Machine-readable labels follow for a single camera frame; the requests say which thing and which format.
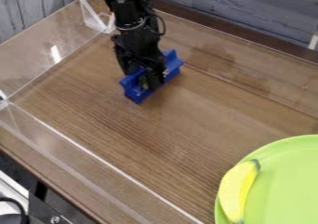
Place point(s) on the green plate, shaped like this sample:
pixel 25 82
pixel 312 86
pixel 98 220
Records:
pixel 284 197

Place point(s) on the blue plastic block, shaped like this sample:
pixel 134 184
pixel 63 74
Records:
pixel 131 82

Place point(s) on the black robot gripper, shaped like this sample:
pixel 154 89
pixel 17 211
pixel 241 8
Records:
pixel 137 49

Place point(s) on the yellow object on plate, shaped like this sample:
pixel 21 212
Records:
pixel 236 185

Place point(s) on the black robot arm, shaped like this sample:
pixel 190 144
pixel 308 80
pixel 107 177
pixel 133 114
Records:
pixel 134 13

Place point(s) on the clear acrylic enclosure walls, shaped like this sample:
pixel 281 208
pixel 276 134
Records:
pixel 143 163

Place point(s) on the black device bottom left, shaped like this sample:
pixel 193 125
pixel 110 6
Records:
pixel 46 213

